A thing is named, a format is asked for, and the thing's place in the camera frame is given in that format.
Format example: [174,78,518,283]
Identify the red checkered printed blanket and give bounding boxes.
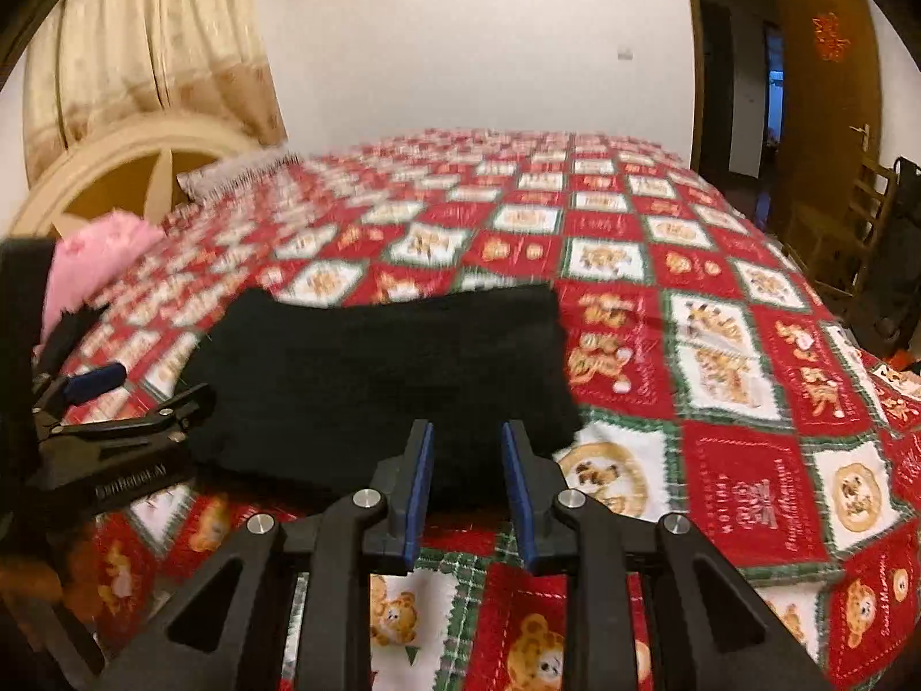
[43,128,921,691]

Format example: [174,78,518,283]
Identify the pink fluffy pillow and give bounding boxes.
[39,210,168,348]

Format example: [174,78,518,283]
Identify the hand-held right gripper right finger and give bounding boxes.
[501,419,837,691]

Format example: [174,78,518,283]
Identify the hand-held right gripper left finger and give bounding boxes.
[97,419,436,691]

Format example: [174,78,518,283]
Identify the wooden door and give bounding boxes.
[773,0,886,233]

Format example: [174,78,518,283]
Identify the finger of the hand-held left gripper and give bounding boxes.
[32,302,129,420]
[43,383,218,463]

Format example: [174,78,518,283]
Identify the wooden chair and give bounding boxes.
[786,154,902,298]

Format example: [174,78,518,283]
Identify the beige curtain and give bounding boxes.
[21,0,290,189]

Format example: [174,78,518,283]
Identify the red paper door decoration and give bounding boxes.
[810,12,848,63]

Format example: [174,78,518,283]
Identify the cream bed headboard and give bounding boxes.
[3,115,290,240]

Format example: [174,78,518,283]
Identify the wooden door frame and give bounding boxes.
[680,0,787,194]

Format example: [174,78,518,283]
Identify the black pants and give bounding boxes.
[183,282,585,512]

